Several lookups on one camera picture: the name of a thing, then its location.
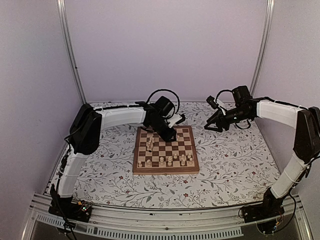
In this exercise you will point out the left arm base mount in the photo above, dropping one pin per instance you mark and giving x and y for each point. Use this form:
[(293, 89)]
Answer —
[(66, 208)]

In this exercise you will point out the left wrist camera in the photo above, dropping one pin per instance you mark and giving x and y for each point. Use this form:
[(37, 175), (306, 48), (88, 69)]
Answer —
[(175, 120)]

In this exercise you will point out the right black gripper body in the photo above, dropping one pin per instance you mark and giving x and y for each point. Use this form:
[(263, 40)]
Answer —
[(226, 124)]

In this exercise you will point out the light wooden knight piece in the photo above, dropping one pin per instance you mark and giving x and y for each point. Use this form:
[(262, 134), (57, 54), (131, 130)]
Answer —
[(149, 163)]

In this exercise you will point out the aluminium frame post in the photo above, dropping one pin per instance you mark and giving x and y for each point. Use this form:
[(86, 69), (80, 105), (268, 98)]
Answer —
[(267, 25), (61, 7)]

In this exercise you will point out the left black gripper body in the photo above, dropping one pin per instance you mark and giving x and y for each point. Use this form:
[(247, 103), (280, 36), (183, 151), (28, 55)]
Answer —
[(163, 134)]

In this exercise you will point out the light wooden bishop piece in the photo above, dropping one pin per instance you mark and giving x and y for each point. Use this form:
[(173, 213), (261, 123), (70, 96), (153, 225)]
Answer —
[(182, 160)]

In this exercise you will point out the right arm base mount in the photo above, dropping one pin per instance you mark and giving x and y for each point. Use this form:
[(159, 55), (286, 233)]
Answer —
[(270, 207)]

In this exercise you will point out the right aluminium frame post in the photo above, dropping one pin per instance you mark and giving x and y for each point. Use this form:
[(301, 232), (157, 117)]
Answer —
[(267, 25)]

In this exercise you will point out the light wooden queen piece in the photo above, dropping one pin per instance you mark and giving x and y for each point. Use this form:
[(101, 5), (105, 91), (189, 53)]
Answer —
[(170, 161)]

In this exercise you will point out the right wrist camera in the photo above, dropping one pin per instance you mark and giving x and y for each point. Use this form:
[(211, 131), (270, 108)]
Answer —
[(214, 103)]

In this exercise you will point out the floral patterned table mat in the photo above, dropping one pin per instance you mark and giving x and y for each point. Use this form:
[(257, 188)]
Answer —
[(233, 167)]

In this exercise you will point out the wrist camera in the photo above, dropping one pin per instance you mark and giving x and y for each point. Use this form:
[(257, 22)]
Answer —
[(214, 103), (175, 120)]

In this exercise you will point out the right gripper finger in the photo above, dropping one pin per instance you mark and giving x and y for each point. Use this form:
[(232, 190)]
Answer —
[(215, 117), (215, 129)]

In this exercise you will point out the light wooden pawn piece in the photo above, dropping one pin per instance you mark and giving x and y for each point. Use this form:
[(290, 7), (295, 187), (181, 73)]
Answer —
[(140, 164)]

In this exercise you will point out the aluminium front rail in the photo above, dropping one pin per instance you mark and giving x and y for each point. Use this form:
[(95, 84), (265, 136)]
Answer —
[(123, 223)]

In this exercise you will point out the light wooden king piece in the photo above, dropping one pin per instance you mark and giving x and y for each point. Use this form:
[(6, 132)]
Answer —
[(162, 161)]

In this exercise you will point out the wooden chess board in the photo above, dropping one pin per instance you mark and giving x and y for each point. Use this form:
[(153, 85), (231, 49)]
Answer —
[(184, 146)]

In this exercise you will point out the left aluminium frame post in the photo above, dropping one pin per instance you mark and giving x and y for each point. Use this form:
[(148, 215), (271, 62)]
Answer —
[(61, 7)]

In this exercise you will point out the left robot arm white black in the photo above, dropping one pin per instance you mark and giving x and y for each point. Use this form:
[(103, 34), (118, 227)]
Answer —
[(85, 134)]

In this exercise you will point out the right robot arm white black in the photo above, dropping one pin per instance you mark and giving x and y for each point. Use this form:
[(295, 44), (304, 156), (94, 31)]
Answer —
[(303, 121)]

